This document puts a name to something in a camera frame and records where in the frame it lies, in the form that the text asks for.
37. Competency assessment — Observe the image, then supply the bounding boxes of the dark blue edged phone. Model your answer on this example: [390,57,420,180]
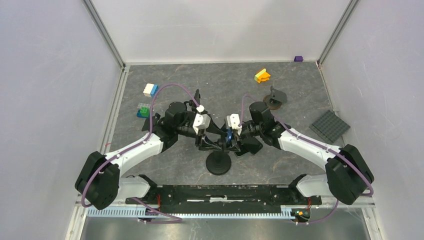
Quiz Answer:
[225,128,233,146]

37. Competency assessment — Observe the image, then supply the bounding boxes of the black phone stand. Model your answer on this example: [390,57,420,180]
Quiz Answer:
[205,150,232,176]

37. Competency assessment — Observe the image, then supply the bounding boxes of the black phone light blue edge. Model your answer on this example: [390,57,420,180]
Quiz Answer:
[194,89,201,107]

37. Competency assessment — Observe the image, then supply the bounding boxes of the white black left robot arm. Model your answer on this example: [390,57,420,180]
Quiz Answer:
[74,101,227,210]

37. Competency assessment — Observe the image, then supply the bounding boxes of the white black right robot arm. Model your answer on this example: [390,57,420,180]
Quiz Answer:
[225,101,375,205]

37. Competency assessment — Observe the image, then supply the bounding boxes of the dark grey phone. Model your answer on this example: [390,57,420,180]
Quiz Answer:
[241,137,263,155]

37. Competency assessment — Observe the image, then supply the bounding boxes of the black folding desk stand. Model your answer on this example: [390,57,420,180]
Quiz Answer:
[141,113,161,131]

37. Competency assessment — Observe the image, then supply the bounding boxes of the yellow orange toy block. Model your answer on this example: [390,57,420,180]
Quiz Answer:
[254,68,271,83]

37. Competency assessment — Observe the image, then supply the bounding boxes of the green blue toy bricks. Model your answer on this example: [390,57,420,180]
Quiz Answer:
[136,103,151,119]

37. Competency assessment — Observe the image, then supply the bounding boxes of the white blue toy block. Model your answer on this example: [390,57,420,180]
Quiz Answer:
[142,83,160,98]

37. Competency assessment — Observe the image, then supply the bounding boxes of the grey studded baseplate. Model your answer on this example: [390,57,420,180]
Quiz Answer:
[309,110,351,144]

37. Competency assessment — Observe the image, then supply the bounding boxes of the purple small block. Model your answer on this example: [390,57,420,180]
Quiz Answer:
[293,55,304,62]

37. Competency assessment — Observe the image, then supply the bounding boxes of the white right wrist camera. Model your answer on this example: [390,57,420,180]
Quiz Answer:
[225,113,243,136]

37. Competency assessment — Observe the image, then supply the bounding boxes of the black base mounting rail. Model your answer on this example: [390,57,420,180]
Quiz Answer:
[141,184,322,214]

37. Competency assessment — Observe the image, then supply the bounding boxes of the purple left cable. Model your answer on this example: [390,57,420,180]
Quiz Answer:
[81,82,201,224]

